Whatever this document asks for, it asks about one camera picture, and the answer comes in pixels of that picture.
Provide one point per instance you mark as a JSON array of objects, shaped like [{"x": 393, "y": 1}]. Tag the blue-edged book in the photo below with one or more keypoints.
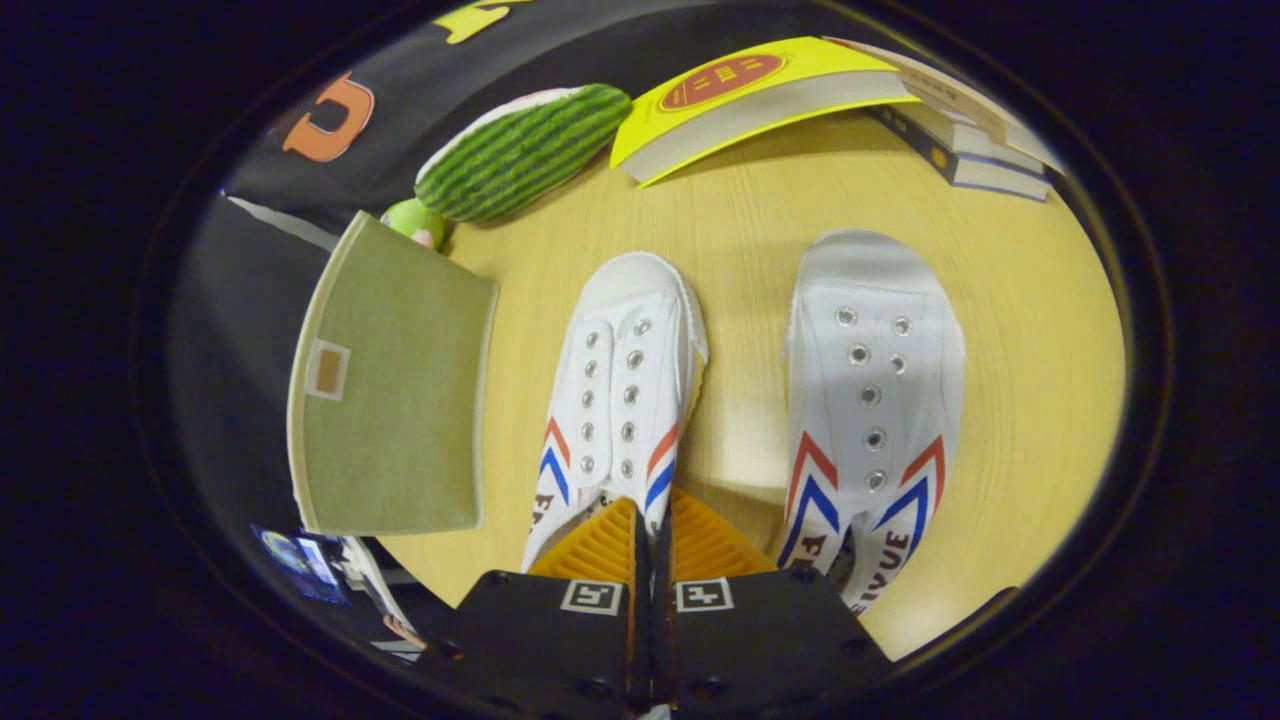
[{"x": 985, "y": 180}]

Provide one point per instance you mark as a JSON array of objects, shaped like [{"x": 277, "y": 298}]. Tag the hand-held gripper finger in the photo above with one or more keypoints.
[
  {"x": 664, "y": 600},
  {"x": 642, "y": 600}
]

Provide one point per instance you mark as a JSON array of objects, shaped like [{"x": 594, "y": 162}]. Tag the pink and green plush toy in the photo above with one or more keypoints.
[{"x": 410, "y": 220}]

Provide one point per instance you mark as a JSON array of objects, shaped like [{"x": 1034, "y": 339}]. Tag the watermelon slice plush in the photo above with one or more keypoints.
[{"x": 520, "y": 150}]

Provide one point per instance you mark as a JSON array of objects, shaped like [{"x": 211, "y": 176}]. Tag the grey book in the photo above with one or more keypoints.
[{"x": 965, "y": 138}]

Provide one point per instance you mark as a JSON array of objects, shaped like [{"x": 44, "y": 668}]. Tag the yellow book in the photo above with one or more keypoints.
[{"x": 760, "y": 100}]

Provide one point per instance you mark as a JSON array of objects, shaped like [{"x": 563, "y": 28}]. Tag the beige fabric storage box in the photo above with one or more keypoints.
[{"x": 400, "y": 400}]

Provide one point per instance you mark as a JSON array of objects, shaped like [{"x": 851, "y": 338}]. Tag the beige book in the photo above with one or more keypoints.
[{"x": 960, "y": 98}]

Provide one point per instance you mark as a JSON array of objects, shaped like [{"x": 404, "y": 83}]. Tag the white canvas shoe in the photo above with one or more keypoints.
[
  {"x": 870, "y": 300},
  {"x": 620, "y": 340}
]

